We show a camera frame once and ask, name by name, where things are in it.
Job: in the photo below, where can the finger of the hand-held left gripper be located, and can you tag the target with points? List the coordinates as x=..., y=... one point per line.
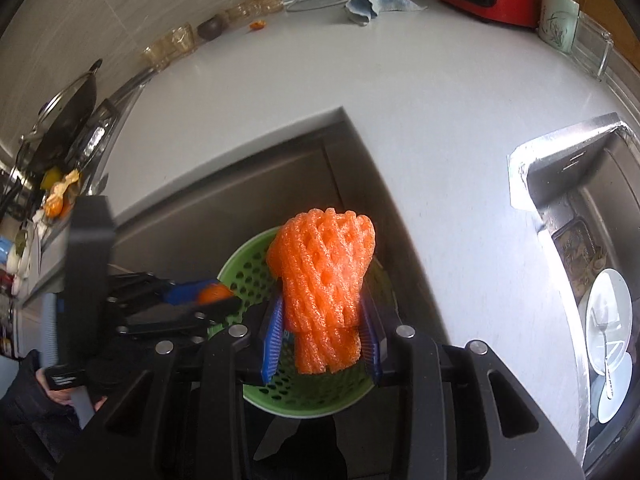
x=185, y=291
x=200, y=321

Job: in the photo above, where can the metal spoon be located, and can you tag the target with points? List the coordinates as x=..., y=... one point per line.
x=606, y=355

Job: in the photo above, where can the small orange peel piece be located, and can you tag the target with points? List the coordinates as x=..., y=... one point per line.
x=216, y=291

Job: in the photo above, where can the orange foam fruit net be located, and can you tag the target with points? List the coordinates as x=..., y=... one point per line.
x=325, y=270

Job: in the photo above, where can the large white plate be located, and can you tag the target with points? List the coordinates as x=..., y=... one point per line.
x=616, y=292

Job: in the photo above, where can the person's left hand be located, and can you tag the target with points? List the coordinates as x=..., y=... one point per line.
x=57, y=399

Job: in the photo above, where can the small white plate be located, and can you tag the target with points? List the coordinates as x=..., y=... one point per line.
x=619, y=402

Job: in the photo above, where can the dark tray in sink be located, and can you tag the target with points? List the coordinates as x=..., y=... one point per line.
x=575, y=250

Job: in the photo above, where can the black wok with lid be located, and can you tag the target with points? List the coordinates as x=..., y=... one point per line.
x=65, y=105

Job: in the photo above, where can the pile of orange peels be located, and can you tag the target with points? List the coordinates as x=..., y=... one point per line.
x=60, y=195

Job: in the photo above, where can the blue cloth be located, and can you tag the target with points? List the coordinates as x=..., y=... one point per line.
x=380, y=0

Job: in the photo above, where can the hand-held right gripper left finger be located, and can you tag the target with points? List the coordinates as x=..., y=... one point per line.
x=272, y=340

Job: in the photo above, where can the white printed mug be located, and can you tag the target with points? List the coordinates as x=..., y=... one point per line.
x=557, y=20

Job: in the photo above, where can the clear glass container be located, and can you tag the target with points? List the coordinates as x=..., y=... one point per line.
x=595, y=50

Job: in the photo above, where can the person's left forearm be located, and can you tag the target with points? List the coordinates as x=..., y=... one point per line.
x=25, y=425

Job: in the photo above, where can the steel kitchen sink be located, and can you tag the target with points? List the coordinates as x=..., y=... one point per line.
x=560, y=170

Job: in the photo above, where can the orange peel scrap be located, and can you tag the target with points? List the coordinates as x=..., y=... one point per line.
x=257, y=24

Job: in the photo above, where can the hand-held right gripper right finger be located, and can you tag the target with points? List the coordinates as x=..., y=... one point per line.
x=372, y=340

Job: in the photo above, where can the green perforated plastic basket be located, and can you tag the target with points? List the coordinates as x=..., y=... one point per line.
x=240, y=270

